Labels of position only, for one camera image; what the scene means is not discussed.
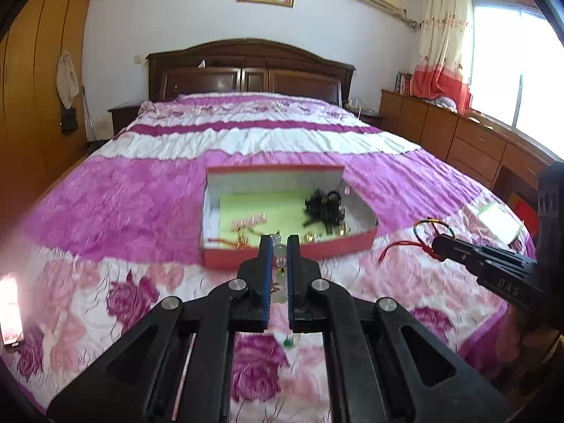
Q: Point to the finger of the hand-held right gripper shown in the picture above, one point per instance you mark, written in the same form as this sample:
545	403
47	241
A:
480	251
502	284

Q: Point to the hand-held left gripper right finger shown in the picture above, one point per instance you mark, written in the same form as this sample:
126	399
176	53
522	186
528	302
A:
293	273

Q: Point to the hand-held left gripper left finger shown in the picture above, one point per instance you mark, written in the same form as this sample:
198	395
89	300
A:
264	273

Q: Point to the red cardboard box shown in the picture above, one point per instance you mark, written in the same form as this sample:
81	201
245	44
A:
335	246

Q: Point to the pink pig hair clip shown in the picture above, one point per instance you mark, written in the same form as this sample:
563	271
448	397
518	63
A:
249	221

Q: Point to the pearl gold earring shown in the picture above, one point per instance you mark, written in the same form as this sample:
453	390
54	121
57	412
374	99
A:
343	229

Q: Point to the black feathered hair claw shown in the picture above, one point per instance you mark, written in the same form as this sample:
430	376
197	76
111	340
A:
324	206

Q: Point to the light green paper sheet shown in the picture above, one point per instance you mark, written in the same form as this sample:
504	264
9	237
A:
273	211

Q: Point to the green bead earring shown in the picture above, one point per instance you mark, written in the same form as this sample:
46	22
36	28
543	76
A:
288	343

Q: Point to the low wooden cabinet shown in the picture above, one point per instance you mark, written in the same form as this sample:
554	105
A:
440	127

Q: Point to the grey cloth bundle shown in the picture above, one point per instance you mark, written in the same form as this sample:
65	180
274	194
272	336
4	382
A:
445	102

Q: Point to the pink floral bedspread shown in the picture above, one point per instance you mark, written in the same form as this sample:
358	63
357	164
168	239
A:
132	194

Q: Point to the dark wooden nightstand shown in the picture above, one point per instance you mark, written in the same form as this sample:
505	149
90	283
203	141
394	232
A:
372	120
123	116

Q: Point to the window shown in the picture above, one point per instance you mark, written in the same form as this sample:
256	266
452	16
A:
520	61

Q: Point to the row of books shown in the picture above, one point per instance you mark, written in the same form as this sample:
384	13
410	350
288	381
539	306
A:
403	83

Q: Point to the cream and red curtain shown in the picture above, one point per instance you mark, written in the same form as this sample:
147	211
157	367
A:
443	53

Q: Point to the dark wooden headboard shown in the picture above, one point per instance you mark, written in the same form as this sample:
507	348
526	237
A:
251	66

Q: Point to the small black hanging bag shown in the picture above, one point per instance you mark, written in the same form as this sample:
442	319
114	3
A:
69	121

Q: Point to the smartphone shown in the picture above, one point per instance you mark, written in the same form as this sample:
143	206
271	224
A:
11	321

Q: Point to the beige hanging cloth bag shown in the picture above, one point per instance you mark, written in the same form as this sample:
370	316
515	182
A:
67	81

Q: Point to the wooden wardrobe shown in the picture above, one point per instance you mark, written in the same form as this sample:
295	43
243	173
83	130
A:
39	75

